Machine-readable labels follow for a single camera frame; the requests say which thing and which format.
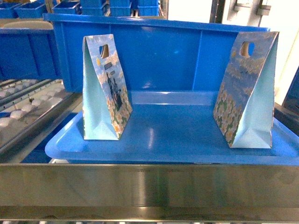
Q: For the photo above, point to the white roller conveyor track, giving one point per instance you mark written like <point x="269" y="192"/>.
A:
<point x="23" y="104"/>

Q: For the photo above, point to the left blue plastic crate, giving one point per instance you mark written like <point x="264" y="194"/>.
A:
<point x="28" y="54"/>

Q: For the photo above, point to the flower gift bag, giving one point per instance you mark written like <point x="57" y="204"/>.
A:
<point x="106" y="106"/>
<point x="244" y="108"/>

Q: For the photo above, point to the stainless steel front rail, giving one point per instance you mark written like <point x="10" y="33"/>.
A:
<point x="214" y="192"/>

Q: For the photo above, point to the small blue background bin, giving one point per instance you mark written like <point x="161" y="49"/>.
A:
<point x="7" y="10"/>
<point x="67" y="7"/>
<point x="33" y="10"/>

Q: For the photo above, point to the blue plastic tray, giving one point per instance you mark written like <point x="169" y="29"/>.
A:
<point x="172" y="127"/>

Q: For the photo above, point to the large blue plastic crate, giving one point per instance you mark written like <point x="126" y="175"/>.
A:
<point x="155" y="55"/>

